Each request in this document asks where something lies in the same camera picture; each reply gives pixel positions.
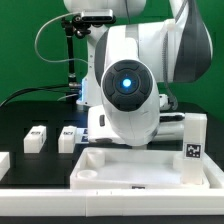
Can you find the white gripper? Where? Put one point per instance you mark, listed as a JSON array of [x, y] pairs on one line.
[[171, 127]]

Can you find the white desk top tray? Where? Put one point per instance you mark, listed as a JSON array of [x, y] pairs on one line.
[[103, 168]]

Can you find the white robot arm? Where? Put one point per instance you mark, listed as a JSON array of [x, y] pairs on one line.
[[128, 62]]

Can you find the fiducial marker sheet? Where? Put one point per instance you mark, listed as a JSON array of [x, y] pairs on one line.
[[81, 136]]

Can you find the white right barrier wall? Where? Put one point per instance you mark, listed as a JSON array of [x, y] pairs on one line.
[[213, 173]]

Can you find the white barrier wall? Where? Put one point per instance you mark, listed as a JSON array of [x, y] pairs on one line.
[[111, 202], [213, 173], [4, 163]]

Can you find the grey camera on stand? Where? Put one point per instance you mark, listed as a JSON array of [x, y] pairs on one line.
[[97, 16]]

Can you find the black camera stand pole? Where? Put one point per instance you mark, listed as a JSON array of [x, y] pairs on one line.
[[71, 53]]

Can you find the white front barrier wall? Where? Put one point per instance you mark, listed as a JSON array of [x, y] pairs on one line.
[[111, 202]]

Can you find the white left barrier wall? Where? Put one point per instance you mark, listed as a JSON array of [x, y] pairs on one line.
[[4, 163]]

